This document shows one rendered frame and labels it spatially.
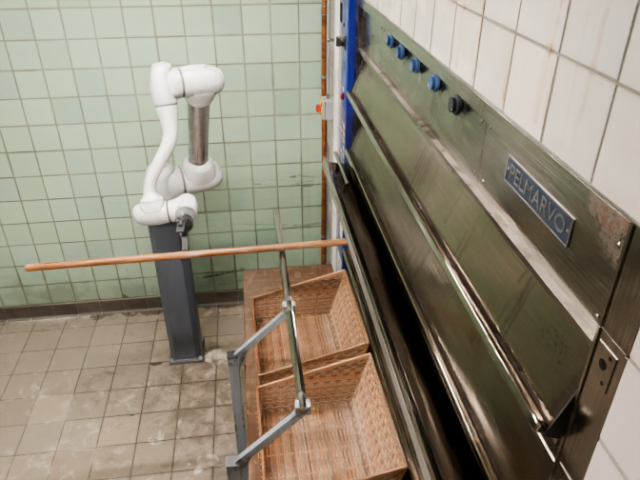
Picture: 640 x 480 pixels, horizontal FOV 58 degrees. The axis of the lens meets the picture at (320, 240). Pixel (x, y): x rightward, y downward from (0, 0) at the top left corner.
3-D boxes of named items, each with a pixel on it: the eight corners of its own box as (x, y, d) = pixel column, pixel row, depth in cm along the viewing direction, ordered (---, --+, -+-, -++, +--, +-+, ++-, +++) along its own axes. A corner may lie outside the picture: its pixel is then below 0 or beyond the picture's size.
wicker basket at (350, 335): (345, 311, 300) (347, 267, 286) (369, 390, 252) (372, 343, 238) (251, 320, 294) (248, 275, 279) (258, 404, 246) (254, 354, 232)
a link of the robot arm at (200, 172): (176, 180, 313) (215, 172, 321) (185, 202, 304) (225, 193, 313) (171, 58, 253) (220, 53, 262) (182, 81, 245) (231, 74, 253)
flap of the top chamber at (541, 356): (354, 97, 244) (372, 51, 235) (555, 435, 92) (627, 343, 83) (345, 94, 243) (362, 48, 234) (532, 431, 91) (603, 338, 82)
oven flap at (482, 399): (353, 154, 258) (370, 113, 249) (526, 532, 106) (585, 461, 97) (344, 151, 257) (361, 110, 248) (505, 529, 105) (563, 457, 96)
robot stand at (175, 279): (171, 343, 366) (147, 202, 314) (204, 339, 368) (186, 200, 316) (169, 365, 348) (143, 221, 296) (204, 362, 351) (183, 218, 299)
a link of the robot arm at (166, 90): (155, 106, 246) (187, 101, 252) (147, 62, 242) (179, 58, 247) (150, 106, 258) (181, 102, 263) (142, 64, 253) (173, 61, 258)
